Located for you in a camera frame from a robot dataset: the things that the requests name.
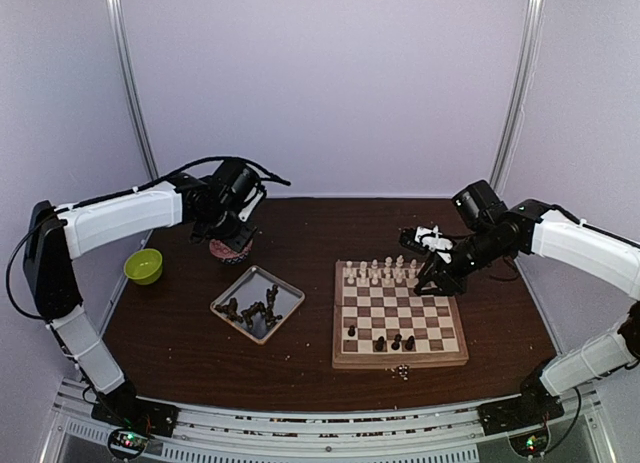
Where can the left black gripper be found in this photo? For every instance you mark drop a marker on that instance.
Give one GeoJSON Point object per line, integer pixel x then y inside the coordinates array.
{"type": "Point", "coordinates": [240, 240]}

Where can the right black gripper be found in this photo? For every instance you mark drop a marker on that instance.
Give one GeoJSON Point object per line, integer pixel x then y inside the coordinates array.
{"type": "Point", "coordinates": [439, 272]}

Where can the wooden chess board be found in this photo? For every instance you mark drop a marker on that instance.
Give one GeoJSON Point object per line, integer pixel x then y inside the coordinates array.
{"type": "Point", "coordinates": [376, 296]}

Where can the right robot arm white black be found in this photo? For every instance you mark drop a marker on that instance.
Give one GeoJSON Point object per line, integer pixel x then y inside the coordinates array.
{"type": "Point", "coordinates": [571, 260]}

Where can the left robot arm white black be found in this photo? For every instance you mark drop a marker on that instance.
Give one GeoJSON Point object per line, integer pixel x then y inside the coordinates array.
{"type": "Point", "coordinates": [48, 268]}

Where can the red patterned bowl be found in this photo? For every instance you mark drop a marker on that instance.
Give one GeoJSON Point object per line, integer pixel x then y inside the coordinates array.
{"type": "Point", "coordinates": [226, 255]}

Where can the metal tray wooden rim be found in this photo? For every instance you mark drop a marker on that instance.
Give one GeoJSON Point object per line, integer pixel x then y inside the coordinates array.
{"type": "Point", "coordinates": [257, 304]}

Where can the green bowl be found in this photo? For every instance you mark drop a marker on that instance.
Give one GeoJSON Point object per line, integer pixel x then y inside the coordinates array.
{"type": "Point", "coordinates": [144, 267]}

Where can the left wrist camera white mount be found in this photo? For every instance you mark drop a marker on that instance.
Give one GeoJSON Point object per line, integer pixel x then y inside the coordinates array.
{"type": "Point", "coordinates": [251, 204]}

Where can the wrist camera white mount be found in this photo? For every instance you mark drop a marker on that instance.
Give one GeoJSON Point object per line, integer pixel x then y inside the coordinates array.
{"type": "Point", "coordinates": [251, 204]}
{"type": "Point", "coordinates": [422, 240]}

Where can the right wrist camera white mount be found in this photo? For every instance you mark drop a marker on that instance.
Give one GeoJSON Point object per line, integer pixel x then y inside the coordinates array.
{"type": "Point", "coordinates": [422, 240]}

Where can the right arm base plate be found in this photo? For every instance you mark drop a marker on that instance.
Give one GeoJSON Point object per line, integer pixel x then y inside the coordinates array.
{"type": "Point", "coordinates": [512, 414]}

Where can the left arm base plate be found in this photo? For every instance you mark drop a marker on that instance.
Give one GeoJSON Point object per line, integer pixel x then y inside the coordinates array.
{"type": "Point", "coordinates": [146, 417]}

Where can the aluminium front rail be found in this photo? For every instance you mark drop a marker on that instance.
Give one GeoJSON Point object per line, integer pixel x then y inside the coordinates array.
{"type": "Point", "coordinates": [446, 433]}

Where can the right aluminium frame post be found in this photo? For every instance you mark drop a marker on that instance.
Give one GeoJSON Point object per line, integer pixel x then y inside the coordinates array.
{"type": "Point", "coordinates": [516, 108]}

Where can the aluminium frame post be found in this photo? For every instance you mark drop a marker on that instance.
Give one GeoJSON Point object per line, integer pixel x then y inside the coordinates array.
{"type": "Point", "coordinates": [133, 102]}
{"type": "Point", "coordinates": [516, 108]}

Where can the left aluminium frame post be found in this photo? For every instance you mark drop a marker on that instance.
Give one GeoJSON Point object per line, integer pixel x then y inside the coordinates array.
{"type": "Point", "coordinates": [133, 102]}

